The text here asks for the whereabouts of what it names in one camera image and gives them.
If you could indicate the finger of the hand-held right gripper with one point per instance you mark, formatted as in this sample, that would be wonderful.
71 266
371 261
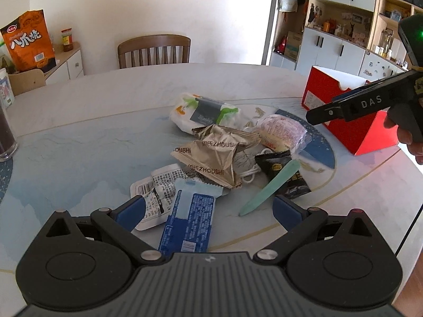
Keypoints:
325 114
353 91

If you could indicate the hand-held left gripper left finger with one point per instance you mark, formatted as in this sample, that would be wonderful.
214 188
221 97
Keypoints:
130 210

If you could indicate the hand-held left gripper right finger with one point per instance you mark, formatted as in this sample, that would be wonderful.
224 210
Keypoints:
287 210

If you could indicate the red cardboard box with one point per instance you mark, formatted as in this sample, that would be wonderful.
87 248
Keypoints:
363 135

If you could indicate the clear plastic snack bag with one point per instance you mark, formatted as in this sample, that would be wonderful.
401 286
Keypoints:
281 132

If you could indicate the silver snack bag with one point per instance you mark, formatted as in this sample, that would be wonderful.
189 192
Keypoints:
238 137

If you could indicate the beige snack wrapper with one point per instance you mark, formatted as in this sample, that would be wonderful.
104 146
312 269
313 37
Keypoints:
211 161

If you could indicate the white green snack bag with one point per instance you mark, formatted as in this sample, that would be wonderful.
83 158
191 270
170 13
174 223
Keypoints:
185 115

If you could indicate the white marble desktop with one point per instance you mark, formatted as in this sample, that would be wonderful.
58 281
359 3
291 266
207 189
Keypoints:
99 112

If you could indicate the person's right hand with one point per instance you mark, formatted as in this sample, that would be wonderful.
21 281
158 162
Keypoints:
413 147

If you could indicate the green plastic knife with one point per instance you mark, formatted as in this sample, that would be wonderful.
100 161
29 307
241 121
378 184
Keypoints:
269 188

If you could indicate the white barcode wrapper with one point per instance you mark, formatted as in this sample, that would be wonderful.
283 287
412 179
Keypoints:
158 185

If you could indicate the black snack packet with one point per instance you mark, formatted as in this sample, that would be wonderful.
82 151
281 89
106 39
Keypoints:
274 166

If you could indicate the blue snack wrapper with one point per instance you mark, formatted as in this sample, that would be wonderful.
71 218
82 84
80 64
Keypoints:
193 218

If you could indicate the orange bottle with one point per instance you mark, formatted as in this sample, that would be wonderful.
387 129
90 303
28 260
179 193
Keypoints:
327 26

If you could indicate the red bag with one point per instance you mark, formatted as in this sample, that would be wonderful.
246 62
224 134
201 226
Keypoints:
280 46

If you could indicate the white tote bag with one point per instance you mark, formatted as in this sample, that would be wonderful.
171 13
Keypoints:
288 4

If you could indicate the dark drink glass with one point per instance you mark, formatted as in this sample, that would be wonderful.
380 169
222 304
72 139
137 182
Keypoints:
6 135

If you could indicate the white sideboard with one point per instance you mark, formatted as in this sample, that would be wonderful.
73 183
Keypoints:
71 64

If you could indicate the brown wooden chair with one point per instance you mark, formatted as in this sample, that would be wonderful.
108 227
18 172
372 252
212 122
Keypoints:
155 43

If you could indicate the printed white container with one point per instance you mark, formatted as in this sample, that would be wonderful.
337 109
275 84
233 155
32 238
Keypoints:
5 89

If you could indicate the red-lidded jar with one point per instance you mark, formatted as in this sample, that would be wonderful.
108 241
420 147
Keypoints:
67 41

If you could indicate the orange snack bag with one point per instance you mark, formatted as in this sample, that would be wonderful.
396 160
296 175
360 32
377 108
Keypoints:
28 39

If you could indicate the white wood wall cabinet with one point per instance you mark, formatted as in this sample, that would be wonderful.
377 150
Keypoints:
330 48

